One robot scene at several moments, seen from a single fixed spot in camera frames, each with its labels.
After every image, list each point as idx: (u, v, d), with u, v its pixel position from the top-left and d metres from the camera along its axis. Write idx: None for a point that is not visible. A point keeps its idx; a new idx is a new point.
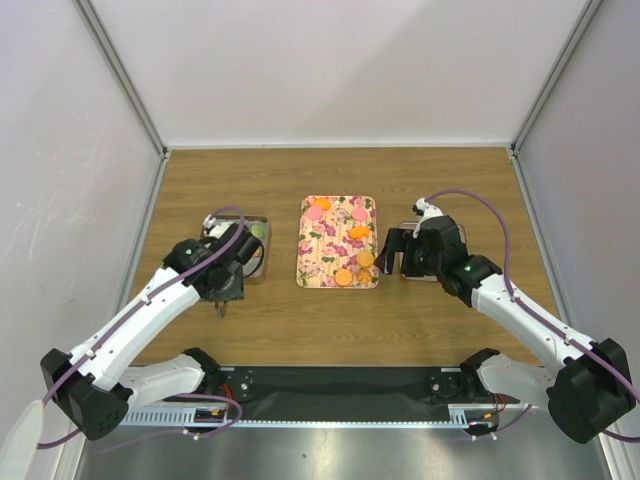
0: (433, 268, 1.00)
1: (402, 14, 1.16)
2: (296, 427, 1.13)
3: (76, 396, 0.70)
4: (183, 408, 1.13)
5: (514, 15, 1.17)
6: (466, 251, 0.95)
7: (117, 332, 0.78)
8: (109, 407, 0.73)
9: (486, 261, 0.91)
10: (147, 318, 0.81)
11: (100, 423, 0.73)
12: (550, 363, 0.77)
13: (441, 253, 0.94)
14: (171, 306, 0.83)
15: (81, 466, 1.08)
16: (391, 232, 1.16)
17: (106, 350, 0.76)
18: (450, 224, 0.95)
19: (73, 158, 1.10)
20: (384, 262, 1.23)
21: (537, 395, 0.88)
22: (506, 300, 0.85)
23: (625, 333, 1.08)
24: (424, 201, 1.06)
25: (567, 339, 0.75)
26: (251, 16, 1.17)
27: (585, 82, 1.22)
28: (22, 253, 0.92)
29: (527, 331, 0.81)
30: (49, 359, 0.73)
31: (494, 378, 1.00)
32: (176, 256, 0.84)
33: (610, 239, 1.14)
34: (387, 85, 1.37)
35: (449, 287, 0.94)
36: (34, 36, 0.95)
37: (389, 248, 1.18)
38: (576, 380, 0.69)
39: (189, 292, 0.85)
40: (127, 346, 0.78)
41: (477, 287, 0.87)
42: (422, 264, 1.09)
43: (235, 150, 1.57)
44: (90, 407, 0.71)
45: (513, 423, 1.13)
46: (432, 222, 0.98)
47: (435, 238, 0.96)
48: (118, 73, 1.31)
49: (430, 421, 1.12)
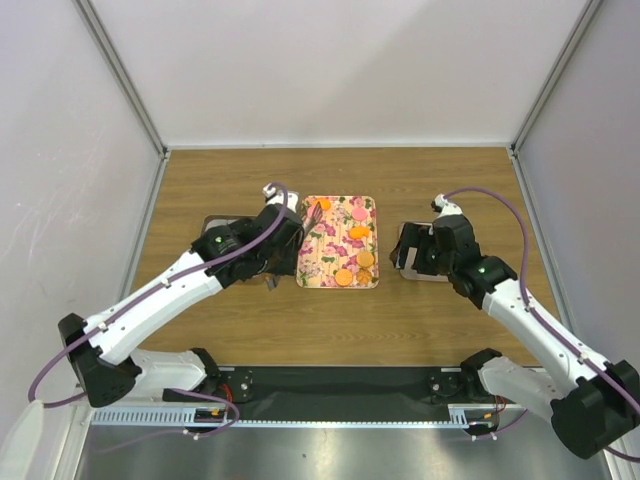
0: (443, 266, 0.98)
1: (402, 14, 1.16)
2: (296, 427, 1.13)
3: (81, 366, 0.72)
4: (183, 408, 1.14)
5: (513, 15, 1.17)
6: (478, 250, 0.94)
7: (133, 309, 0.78)
8: (115, 379, 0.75)
9: (502, 263, 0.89)
10: (165, 300, 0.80)
11: (104, 394, 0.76)
12: (561, 380, 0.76)
13: (453, 253, 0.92)
14: (188, 293, 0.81)
15: (81, 466, 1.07)
16: (405, 229, 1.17)
17: (118, 326, 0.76)
18: (463, 222, 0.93)
19: (74, 158, 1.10)
20: (397, 256, 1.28)
21: (539, 404, 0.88)
22: (521, 309, 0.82)
23: (624, 332, 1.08)
24: (443, 198, 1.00)
25: (582, 357, 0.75)
26: (250, 16, 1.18)
27: (585, 81, 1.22)
28: (22, 253, 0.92)
29: (538, 344, 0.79)
30: (65, 324, 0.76)
31: (495, 381, 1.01)
32: (205, 243, 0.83)
33: (610, 238, 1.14)
34: (386, 84, 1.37)
35: (461, 287, 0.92)
36: (34, 35, 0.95)
37: (404, 243, 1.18)
38: (588, 401, 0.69)
39: (211, 282, 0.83)
40: (140, 326, 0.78)
41: (491, 292, 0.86)
42: (432, 260, 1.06)
43: (234, 151, 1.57)
44: (95, 378, 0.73)
45: (512, 424, 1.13)
46: (445, 220, 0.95)
47: (447, 237, 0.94)
48: (118, 73, 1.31)
49: (431, 421, 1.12)
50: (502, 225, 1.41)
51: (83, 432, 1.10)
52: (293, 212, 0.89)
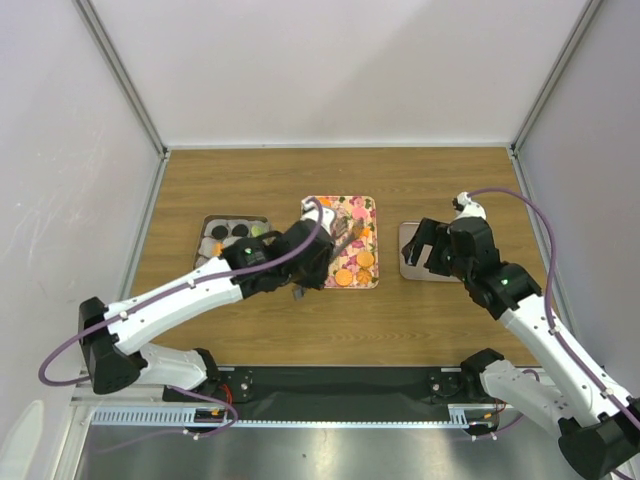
0: (458, 271, 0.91)
1: (402, 14, 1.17)
2: (296, 427, 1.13)
3: (95, 351, 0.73)
4: (183, 408, 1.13)
5: (513, 15, 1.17)
6: (497, 256, 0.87)
7: (155, 303, 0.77)
8: (122, 371, 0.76)
9: (524, 274, 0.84)
10: (186, 300, 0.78)
11: (108, 382, 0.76)
12: (582, 412, 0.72)
13: (472, 260, 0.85)
14: (210, 297, 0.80)
15: (81, 466, 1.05)
16: (422, 224, 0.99)
17: (137, 317, 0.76)
18: (483, 226, 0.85)
19: (74, 158, 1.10)
20: (409, 252, 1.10)
21: (545, 421, 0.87)
22: (544, 333, 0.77)
23: (624, 333, 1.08)
24: (467, 197, 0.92)
25: (606, 392, 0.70)
26: (251, 16, 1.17)
27: (585, 82, 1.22)
28: (22, 253, 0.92)
29: (559, 371, 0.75)
30: (86, 306, 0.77)
31: (501, 388, 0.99)
32: (235, 251, 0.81)
33: (610, 239, 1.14)
34: (386, 84, 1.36)
35: (479, 296, 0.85)
36: (34, 34, 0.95)
37: (419, 240, 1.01)
38: (606, 436, 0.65)
39: (234, 291, 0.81)
40: (159, 320, 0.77)
41: (514, 307, 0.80)
42: (447, 262, 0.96)
43: (234, 150, 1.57)
44: (105, 367, 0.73)
45: (511, 424, 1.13)
46: (462, 223, 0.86)
47: (466, 242, 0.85)
48: (118, 73, 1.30)
49: (431, 421, 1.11)
50: (501, 225, 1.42)
51: (84, 431, 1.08)
52: (324, 231, 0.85)
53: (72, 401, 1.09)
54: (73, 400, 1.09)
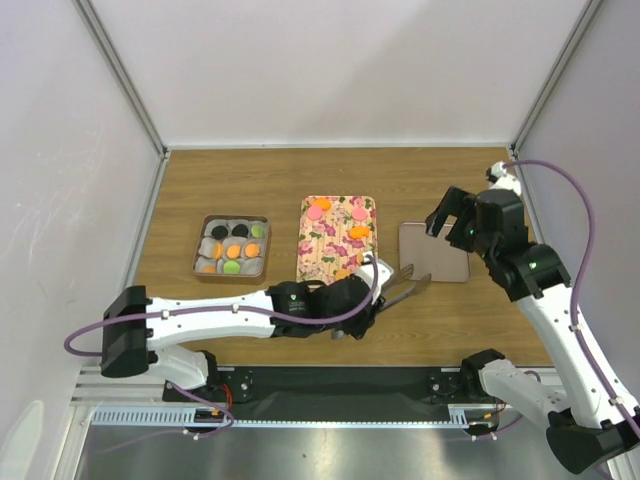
0: (478, 247, 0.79)
1: (401, 14, 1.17)
2: (295, 427, 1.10)
3: (126, 340, 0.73)
4: (183, 408, 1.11)
5: (512, 15, 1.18)
6: (527, 232, 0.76)
7: (195, 313, 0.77)
8: (136, 365, 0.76)
9: (555, 257, 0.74)
10: (223, 322, 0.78)
11: (117, 369, 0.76)
12: (582, 412, 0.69)
13: (498, 235, 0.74)
14: (245, 327, 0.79)
15: (81, 467, 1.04)
16: (449, 191, 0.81)
17: (175, 321, 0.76)
18: (515, 200, 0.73)
19: (74, 157, 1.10)
20: (431, 222, 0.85)
21: (537, 414, 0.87)
22: (564, 328, 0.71)
23: (624, 334, 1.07)
24: (502, 166, 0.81)
25: (615, 400, 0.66)
26: (250, 16, 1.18)
27: (586, 81, 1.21)
28: (22, 253, 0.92)
29: (569, 368, 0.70)
30: (131, 292, 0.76)
31: (500, 382, 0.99)
32: (280, 294, 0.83)
33: (610, 239, 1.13)
34: (386, 84, 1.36)
35: (500, 276, 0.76)
36: (34, 35, 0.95)
37: (442, 210, 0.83)
38: (605, 443, 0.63)
39: (266, 329, 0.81)
40: (193, 331, 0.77)
41: (538, 295, 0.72)
42: (470, 237, 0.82)
43: (234, 150, 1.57)
44: (126, 357, 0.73)
45: (513, 423, 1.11)
46: (493, 194, 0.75)
47: (493, 214, 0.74)
48: (118, 73, 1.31)
49: (431, 421, 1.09)
50: None
51: (85, 431, 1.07)
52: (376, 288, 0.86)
53: (72, 401, 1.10)
54: (73, 400, 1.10)
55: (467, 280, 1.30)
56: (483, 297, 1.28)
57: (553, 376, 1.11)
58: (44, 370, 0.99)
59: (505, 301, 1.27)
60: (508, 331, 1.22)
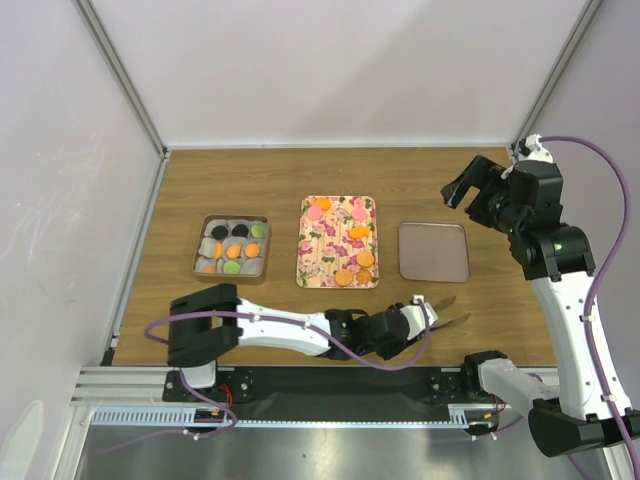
0: (504, 222, 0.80)
1: (402, 14, 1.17)
2: (295, 427, 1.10)
3: (217, 334, 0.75)
4: (183, 408, 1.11)
5: (512, 16, 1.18)
6: (559, 212, 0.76)
7: (276, 322, 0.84)
8: (207, 357, 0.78)
9: (584, 242, 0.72)
10: (296, 336, 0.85)
11: (187, 358, 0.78)
12: (569, 401, 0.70)
13: (529, 209, 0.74)
14: (308, 344, 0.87)
15: (81, 467, 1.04)
16: (475, 161, 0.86)
17: (258, 326, 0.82)
18: (556, 175, 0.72)
19: (74, 157, 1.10)
20: (451, 194, 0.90)
21: (522, 402, 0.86)
22: (575, 315, 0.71)
23: (625, 333, 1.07)
24: (537, 138, 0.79)
25: (607, 397, 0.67)
26: (251, 16, 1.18)
27: (587, 81, 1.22)
28: (22, 253, 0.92)
29: (568, 356, 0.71)
30: (226, 290, 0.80)
31: (494, 374, 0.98)
32: (334, 318, 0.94)
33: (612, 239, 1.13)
34: (386, 84, 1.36)
35: (521, 252, 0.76)
36: (34, 35, 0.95)
37: (465, 180, 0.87)
38: (588, 435, 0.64)
39: (317, 349, 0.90)
40: (270, 338, 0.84)
41: (555, 279, 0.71)
42: (494, 211, 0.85)
43: (234, 150, 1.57)
44: (209, 350, 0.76)
45: (513, 423, 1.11)
46: (531, 165, 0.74)
47: (527, 187, 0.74)
48: (118, 74, 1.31)
49: (427, 421, 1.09)
50: None
51: (83, 433, 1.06)
52: (417, 328, 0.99)
53: (72, 401, 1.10)
54: (73, 400, 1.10)
55: (467, 280, 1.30)
56: (483, 296, 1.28)
57: (553, 376, 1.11)
58: (44, 369, 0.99)
59: (505, 301, 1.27)
60: (508, 331, 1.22)
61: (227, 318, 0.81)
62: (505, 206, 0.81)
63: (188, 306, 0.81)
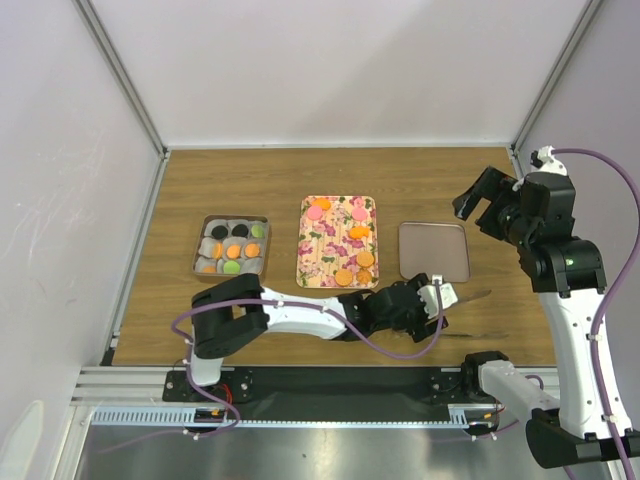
0: (513, 234, 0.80)
1: (402, 14, 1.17)
2: (296, 427, 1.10)
3: (250, 321, 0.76)
4: (183, 408, 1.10)
5: (511, 15, 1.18)
6: (571, 225, 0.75)
7: (297, 307, 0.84)
8: (235, 345, 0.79)
9: (596, 258, 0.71)
10: (313, 319, 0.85)
11: (217, 348, 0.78)
12: (567, 417, 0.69)
13: (539, 221, 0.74)
14: (327, 326, 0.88)
15: (80, 467, 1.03)
16: (485, 173, 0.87)
17: (282, 312, 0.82)
18: (568, 188, 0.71)
19: (74, 157, 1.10)
20: (461, 203, 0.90)
21: (520, 409, 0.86)
22: (582, 334, 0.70)
23: (627, 333, 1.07)
24: (550, 149, 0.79)
25: (608, 417, 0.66)
26: (251, 16, 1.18)
27: (588, 81, 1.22)
28: (22, 252, 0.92)
29: (571, 372, 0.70)
30: (247, 279, 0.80)
31: (493, 379, 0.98)
32: (347, 301, 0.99)
33: (614, 239, 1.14)
34: (386, 83, 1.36)
35: (530, 264, 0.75)
36: (34, 34, 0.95)
37: (476, 191, 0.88)
38: (583, 452, 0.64)
39: (329, 332, 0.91)
40: (294, 322, 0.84)
41: (565, 297, 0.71)
42: (504, 223, 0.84)
43: (233, 150, 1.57)
44: (242, 338, 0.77)
45: (513, 423, 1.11)
46: (542, 176, 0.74)
47: (539, 198, 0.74)
48: (119, 73, 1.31)
49: (427, 421, 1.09)
50: None
51: (83, 433, 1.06)
52: (432, 301, 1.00)
53: (72, 401, 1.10)
54: (73, 400, 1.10)
55: (467, 280, 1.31)
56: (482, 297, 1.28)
57: (553, 375, 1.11)
58: (45, 369, 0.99)
59: (505, 302, 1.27)
60: (508, 331, 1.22)
61: (252, 307, 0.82)
62: (515, 217, 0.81)
63: (211, 299, 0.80)
